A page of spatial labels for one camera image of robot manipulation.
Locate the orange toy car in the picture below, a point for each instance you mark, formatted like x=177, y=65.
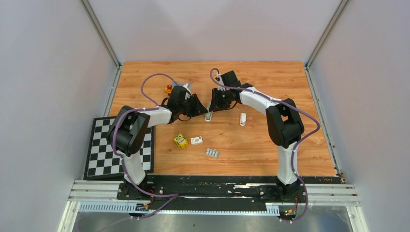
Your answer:
x=169, y=89

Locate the grey white stapler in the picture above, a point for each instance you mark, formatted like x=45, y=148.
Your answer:
x=208, y=115

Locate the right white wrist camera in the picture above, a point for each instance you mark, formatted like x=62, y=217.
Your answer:
x=220, y=82

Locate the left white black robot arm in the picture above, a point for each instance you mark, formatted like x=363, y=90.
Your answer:
x=126, y=134

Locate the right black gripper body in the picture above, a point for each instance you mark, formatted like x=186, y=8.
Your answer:
x=224, y=99

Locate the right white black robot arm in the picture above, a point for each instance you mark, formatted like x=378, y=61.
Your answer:
x=284, y=123

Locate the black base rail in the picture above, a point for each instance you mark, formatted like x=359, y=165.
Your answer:
x=188, y=195

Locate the checkerboard calibration mat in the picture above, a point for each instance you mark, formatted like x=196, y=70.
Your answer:
x=102, y=163

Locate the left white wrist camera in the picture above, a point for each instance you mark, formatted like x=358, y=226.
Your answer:
x=187, y=86

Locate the yellow owl toy block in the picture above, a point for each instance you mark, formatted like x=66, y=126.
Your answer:
x=180, y=140

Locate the small white stapler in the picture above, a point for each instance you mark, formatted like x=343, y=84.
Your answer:
x=243, y=118

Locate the white staple box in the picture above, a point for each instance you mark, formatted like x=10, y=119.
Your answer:
x=196, y=140

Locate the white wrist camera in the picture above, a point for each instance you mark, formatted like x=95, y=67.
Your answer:
x=220, y=82
x=187, y=86

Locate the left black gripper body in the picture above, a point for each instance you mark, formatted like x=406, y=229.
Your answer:
x=189, y=108

